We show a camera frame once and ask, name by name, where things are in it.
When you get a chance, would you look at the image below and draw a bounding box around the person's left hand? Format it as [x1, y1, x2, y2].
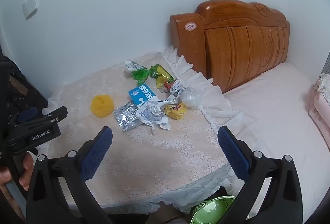
[0, 154, 35, 214]

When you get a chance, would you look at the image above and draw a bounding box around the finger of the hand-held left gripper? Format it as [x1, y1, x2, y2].
[9, 106, 68, 128]
[16, 107, 38, 122]

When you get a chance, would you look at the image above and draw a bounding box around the folded pink blanket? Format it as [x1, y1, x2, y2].
[308, 85, 330, 150]

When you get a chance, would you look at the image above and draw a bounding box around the white wall switch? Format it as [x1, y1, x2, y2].
[22, 0, 39, 20]

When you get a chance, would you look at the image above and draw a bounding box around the grey pleated curtain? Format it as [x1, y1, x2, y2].
[322, 55, 330, 75]

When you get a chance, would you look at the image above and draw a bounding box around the white ruffled pillow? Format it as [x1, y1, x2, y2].
[315, 73, 330, 101]

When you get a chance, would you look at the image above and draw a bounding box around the wooden bed headboard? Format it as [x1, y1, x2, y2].
[170, 0, 291, 94]

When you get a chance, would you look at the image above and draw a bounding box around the yellow-green snack wrapper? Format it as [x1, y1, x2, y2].
[150, 64, 174, 88]

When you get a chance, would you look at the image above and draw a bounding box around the yellow scrubber ball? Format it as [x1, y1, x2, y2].
[91, 95, 115, 118]

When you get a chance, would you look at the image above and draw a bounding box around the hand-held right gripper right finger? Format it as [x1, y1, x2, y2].
[217, 125, 303, 224]

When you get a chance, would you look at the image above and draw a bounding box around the crumpled silver foil wrapper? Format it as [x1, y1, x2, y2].
[167, 79, 185, 101]

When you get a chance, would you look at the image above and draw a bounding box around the yellow snack wrapper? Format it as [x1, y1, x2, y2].
[164, 101, 188, 120]

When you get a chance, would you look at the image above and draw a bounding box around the lace tablecloth with white ruffle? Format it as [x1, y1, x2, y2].
[34, 47, 258, 215]

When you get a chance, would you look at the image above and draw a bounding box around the blue and white carton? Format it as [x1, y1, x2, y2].
[128, 84, 158, 107]

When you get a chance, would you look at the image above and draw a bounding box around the white printed paper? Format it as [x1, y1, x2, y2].
[136, 100, 172, 135]

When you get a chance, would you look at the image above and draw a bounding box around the green and white wrapper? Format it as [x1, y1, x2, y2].
[125, 60, 150, 85]

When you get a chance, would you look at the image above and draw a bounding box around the bed with pale pink sheet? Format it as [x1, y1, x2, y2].
[223, 61, 330, 224]

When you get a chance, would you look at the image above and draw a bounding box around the clear plastic bag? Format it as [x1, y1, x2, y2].
[180, 86, 205, 109]

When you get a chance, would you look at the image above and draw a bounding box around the green plastic mesh basket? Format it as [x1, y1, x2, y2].
[190, 196, 249, 224]

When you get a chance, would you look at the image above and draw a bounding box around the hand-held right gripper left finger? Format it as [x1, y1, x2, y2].
[26, 126, 114, 224]

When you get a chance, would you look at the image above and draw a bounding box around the red foil snack wrapper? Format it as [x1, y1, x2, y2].
[156, 78, 178, 93]

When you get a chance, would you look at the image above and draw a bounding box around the silver blister pack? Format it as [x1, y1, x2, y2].
[113, 101, 144, 132]

